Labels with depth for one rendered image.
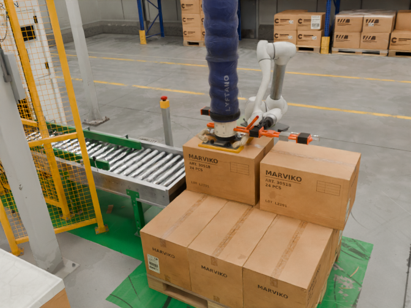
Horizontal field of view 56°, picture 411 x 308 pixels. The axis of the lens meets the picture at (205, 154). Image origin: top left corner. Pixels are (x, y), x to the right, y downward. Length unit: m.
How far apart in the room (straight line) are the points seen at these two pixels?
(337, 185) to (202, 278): 1.08
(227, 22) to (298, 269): 1.61
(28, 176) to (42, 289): 1.32
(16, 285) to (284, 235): 1.63
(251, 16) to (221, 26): 9.24
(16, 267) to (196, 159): 1.53
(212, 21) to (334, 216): 1.52
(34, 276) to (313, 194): 1.74
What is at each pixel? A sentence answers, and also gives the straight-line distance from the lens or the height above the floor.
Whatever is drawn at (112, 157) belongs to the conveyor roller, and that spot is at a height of 0.53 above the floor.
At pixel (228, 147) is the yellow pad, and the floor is 0.97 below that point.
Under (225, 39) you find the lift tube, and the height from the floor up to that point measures 1.74.
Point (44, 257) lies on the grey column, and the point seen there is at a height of 0.23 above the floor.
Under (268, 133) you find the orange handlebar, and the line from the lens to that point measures 2.78.
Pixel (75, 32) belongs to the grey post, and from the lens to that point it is 6.08.
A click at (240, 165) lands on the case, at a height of 0.88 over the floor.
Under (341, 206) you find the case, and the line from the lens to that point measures 2.70.
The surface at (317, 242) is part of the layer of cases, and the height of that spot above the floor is 0.54.
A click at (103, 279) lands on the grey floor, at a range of 3.34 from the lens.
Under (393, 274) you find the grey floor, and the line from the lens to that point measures 3.40.
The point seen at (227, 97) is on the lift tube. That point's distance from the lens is 2.76.
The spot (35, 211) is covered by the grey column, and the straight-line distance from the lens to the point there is 3.16.
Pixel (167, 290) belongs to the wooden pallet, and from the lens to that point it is 3.10.
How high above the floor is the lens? 2.24
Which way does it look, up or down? 27 degrees down
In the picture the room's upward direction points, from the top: 4 degrees counter-clockwise
